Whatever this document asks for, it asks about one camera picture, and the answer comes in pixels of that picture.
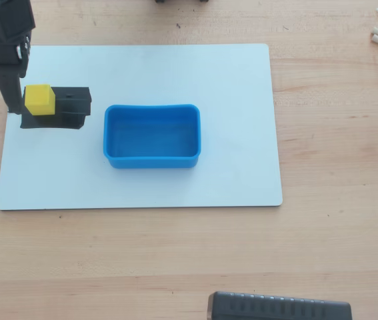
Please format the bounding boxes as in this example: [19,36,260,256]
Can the white rectangular board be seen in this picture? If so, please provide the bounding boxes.
[0,43,283,211]

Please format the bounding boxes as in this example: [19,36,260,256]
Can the blue rectangular bin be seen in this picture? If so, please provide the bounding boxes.
[102,103,203,169]

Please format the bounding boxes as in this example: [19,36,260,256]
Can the black ribbed device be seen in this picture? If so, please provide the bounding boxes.
[207,291,353,320]

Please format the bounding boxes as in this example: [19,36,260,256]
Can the yellow cube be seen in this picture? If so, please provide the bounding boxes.
[24,84,57,117]

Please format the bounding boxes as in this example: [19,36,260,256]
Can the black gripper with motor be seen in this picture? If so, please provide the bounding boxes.
[0,0,37,115]

